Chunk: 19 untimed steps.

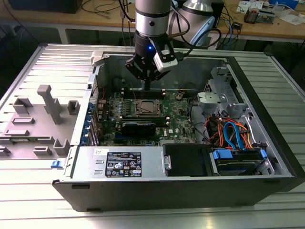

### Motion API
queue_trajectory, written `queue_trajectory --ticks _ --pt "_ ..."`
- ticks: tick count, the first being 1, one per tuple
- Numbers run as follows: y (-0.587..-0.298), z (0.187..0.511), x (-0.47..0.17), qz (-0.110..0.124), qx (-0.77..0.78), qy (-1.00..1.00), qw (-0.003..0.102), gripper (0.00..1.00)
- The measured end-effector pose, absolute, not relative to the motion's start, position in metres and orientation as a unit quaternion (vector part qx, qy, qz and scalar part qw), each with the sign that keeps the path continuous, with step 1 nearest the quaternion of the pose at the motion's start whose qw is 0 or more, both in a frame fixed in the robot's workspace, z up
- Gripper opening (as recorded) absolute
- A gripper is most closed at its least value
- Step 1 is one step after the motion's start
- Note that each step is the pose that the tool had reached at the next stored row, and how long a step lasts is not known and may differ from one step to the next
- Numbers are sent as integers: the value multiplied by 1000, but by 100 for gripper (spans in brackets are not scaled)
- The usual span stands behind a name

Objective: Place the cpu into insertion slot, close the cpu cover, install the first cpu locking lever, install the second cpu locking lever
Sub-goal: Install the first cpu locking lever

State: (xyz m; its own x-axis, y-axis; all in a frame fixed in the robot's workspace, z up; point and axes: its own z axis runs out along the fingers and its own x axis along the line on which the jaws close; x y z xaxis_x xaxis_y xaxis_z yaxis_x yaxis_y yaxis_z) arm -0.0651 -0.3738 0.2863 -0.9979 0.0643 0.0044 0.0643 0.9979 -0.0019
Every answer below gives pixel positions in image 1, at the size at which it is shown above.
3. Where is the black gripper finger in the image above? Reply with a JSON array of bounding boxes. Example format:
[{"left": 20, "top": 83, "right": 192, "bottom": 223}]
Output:
[
  {"left": 125, "top": 56, "right": 149, "bottom": 91},
  {"left": 147, "top": 70, "right": 171, "bottom": 91}
]

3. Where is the long black RAM slot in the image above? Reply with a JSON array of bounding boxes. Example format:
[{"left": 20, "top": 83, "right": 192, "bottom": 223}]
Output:
[
  {"left": 122, "top": 88, "right": 166, "bottom": 94},
  {"left": 122, "top": 92, "right": 166, "bottom": 99}
]

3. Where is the green motherboard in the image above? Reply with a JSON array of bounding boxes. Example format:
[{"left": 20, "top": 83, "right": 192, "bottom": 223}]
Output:
[{"left": 95, "top": 88, "right": 199, "bottom": 147}]

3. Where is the black graphics card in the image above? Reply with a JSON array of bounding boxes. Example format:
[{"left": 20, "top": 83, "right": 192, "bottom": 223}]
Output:
[{"left": 121, "top": 121, "right": 157, "bottom": 137}]

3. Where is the white label sheet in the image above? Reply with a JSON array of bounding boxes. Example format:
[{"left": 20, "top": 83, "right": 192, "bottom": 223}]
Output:
[{"left": 209, "top": 35, "right": 220, "bottom": 50}]

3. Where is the upright black desktop box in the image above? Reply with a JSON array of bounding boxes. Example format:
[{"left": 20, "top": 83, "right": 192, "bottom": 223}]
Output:
[{"left": 211, "top": 1, "right": 225, "bottom": 29}]

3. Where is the large black computer box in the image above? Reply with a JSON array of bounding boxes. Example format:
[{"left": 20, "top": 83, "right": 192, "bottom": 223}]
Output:
[{"left": 8, "top": 0, "right": 83, "bottom": 14}]

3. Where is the silver power supply with label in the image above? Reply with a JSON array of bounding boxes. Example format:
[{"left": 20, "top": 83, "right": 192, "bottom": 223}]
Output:
[{"left": 71, "top": 146, "right": 167, "bottom": 178}]

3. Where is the grey plastic parts rack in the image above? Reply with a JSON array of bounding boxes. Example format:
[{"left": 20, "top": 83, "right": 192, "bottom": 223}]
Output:
[{"left": 0, "top": 84, "right": 81, "bottom": 161}]

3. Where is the wooden desk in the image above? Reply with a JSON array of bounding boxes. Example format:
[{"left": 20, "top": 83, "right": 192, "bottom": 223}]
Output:
[{"left": 0, "top": 0, "right": 305, "bottom": 45}]

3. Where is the copper heat sink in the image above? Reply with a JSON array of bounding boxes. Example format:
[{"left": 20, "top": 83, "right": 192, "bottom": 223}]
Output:
[{"left": 244, "top": 6, "right": 260, "bottom": 24}]

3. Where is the white printed paper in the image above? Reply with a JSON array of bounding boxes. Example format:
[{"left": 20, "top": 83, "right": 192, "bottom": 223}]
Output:
[{"left": 238, "top": 0, "right": 264, "bottom": 12}]

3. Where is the black open PC case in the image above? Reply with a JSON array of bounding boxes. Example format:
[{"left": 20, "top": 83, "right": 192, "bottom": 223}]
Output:
[{"left": 51, "top": 48, "right": 305, "bottom": 213}]

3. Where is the hard disk in blue carrier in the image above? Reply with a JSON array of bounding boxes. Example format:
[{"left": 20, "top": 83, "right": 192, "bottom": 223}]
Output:
[{"left": 209, "top": 147, "right": 268, "bottom": 177}]

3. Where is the grey metal device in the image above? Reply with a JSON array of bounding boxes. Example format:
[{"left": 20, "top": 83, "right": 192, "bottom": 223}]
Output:
[{"left": 258, "top": 8, "right": 277, "bottom": 24}]

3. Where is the white paper sheet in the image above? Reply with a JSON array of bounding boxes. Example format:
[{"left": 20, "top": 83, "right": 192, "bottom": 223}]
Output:
[{"left": 278, "top": 14, "right": 305, "bottom": 26}]

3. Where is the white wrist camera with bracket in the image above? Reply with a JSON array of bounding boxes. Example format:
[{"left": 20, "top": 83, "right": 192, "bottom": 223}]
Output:
[{"left": 150, "top": 35, "right": 179, "bottom": 73}]

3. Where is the black camera cable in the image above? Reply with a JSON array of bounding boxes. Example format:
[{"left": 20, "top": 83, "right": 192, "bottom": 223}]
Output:
[{"left": 166, "top": 7, "right": 223, "bottom": 63}]

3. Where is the grey plastic bracket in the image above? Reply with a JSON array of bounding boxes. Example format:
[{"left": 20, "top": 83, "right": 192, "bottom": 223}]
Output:
[{"left": 197, "top": 92, "right": 227, "bottom": 108}]

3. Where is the blue hanging cable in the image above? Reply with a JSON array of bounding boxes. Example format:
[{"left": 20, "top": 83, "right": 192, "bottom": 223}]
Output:
[{"left": 224, "top": 19, "right": 236, "bottom": 51}]

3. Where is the blue flat wire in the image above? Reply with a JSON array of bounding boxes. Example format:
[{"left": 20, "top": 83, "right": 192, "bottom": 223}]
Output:
[{"left": 223, "top": 121, "right": 241, "bottom": 151}]

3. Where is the orange power wire bundle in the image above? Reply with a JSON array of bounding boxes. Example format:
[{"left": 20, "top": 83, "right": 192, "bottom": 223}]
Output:
[{"left": 204, "top": 114, "right": 256, "bottom": 150}]

